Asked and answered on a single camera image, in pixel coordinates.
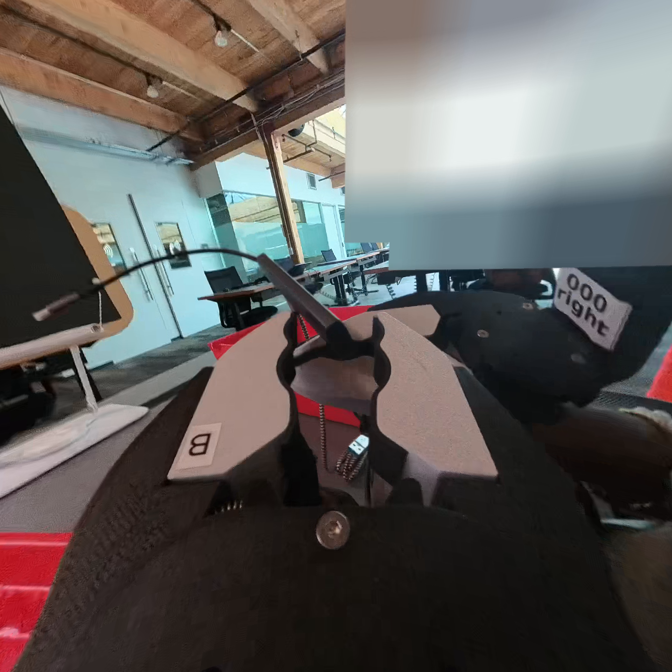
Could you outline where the red plastic bin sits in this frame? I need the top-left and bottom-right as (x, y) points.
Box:
(0, 532), (74, 672)
(208, 306), (380, 427)
(647, 345), (672, 403)

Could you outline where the wooden office desk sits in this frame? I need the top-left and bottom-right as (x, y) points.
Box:
(198, 282), (279, 331)

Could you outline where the person's right hand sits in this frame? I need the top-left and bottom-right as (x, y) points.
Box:
(533, 407), (672, 476)

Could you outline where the wooden support post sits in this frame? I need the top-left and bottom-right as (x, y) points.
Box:
(261, 126), (307, 266)

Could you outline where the row of office desks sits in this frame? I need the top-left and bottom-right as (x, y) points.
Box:
(304, 249), (390, 306)

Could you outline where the black office chair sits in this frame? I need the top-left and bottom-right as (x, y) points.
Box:
(205, 267), (278, 330)

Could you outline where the grey metal usb hub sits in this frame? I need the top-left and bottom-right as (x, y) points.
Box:
(256, 253), (369, 363)

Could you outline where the white board stand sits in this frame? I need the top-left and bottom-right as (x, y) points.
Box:
(0, 283), (150, 499)

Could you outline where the white double door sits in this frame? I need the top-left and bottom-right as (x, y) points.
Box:
(89, 194), (184, 339)

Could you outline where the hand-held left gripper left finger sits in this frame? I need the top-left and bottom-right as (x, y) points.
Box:
(167, 313), (302, 483)

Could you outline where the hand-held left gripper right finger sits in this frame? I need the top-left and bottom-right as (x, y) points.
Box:
(369, 312), (499, 506)

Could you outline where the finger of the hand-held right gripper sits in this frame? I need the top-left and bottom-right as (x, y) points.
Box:
(290, 361), (380, 417)
(400, 303), (443, 340)

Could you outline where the black usb-c cable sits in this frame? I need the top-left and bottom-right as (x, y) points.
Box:
(33, 248), (263, 322)

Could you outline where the black board with wooden frame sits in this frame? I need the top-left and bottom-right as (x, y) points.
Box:
(0, 105), (135, 368)

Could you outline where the braided usb cable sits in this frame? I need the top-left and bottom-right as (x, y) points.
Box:
(296, 312), (371, 482)

